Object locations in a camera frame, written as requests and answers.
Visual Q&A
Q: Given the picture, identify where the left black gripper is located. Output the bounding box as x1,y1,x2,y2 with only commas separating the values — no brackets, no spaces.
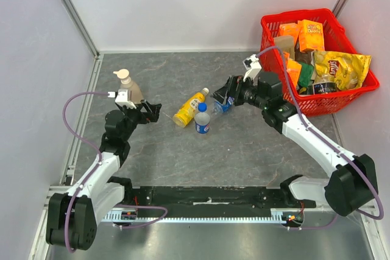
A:
118,99,161,141

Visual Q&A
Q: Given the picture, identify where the crushed clear water bottle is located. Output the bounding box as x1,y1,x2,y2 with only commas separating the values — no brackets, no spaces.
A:
213,95,234,113

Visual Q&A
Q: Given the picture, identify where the clear blue label bottle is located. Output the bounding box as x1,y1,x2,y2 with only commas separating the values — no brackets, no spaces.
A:
194,110,210,134

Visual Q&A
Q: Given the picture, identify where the blue bottle cap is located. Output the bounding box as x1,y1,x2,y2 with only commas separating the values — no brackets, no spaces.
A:
198,103,207,112

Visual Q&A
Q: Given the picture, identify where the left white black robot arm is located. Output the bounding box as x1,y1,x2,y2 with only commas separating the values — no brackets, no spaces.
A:
46,100,161,253

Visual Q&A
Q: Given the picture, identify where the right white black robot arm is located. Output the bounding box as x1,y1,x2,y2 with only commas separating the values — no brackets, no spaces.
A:
212,72,378,217

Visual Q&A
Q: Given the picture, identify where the beige pump soap bottle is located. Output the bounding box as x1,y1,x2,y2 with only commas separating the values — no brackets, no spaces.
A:
113,69,144,104

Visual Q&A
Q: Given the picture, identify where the yellow juice bottle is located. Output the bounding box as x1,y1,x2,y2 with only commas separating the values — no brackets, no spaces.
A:
172,88,210,128

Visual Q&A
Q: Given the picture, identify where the orange packet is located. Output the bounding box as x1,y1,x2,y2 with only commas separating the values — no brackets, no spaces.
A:
286,58,302,88

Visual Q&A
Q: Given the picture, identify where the brown cardboard box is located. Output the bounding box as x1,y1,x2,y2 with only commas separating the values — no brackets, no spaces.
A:
274,35,295,60

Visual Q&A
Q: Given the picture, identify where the green package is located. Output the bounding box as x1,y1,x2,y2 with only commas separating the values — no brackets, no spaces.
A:
298,62,314,88

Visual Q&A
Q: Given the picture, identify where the small orange box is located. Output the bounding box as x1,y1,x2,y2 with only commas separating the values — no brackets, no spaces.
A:
278,23,300,37

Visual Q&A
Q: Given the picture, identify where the dark can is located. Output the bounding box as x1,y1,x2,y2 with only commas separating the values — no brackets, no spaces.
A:
309,82,338,95

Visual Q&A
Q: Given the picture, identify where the orange scrub daddy box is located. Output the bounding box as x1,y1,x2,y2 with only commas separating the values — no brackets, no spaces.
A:
298,19,325,52

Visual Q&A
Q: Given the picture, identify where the yellow chips bag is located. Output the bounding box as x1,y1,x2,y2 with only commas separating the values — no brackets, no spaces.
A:
312,51,372,91

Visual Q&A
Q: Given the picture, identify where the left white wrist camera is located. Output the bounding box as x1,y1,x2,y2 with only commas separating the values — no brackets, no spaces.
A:
115,89,137,110

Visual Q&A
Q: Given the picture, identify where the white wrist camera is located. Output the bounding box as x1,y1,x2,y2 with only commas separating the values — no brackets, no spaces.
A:
115,89,137,110
243,54,262,82

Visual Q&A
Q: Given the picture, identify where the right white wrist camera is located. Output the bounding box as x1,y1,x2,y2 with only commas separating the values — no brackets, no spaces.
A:
243,54,262,82

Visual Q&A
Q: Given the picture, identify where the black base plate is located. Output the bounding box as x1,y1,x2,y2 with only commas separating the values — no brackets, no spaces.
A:
122,186,316,219

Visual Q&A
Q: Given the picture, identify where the white cable duct rail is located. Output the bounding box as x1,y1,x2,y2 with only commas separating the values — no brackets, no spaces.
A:
101,209,302,224

